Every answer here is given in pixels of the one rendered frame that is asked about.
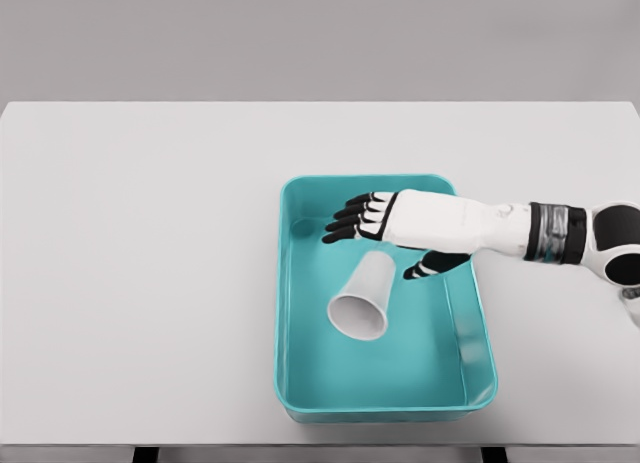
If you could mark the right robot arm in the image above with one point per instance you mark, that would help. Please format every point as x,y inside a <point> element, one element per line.
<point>560,233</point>

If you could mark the teal plastic basket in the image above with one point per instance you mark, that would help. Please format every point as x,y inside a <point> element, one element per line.
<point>350,373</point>

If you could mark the white paper cup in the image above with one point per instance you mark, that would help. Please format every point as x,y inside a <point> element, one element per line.
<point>362,303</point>

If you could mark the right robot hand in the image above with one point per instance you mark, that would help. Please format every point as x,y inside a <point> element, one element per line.
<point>425,220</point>

